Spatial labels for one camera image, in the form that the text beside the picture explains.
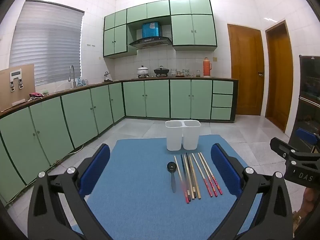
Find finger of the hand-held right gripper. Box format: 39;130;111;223
270;137;313;161
296;128;320;153

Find blue table mat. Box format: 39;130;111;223
71;134;263;240

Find black spoon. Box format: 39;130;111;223
167;162;177;193

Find orange thermos flask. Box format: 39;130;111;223
202;57;212;78

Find white floor cable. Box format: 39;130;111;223
47;147;84;168

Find black wok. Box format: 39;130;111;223
153;66;170;77

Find steel kitchen faucet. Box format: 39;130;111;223
68;65;77;88

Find person's right hand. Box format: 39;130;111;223
303;187;320;218

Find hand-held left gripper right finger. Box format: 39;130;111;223
211;143;294;240

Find green wall cabinet unit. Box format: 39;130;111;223
103;0;217;58

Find dark blue chopstick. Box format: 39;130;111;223
180;154;191;202

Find white two-compartment utensil holder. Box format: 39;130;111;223
165;120;202;152

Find grey window blinds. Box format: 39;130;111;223
9;0;85;87

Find green base cabinet unit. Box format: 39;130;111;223
0;79;238;205

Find dark glass-front cabinet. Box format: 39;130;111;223
291;54;320;153

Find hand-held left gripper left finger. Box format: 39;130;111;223
27;144;112;240

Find dark brown countertop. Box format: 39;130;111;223
0;77;238;119

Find range hood with blue chimney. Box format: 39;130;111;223
129;21;172;50

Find brown wooden chopstick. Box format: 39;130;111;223
189;155;201;200

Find white cooking pot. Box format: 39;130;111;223
137;65;150;78

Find red patterned white chopstick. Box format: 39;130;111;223
198;152;218;197
191;153;212;198
201;152;223;195

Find light wooden chopstick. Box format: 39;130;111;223
184;154;195;197

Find light chopstick plain red end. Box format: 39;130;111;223
174;156;188;203

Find white device on cardboard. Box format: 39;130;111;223
9;69;25;90

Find brown wooden door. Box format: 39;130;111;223
264;20;294;133
227;23;265;117

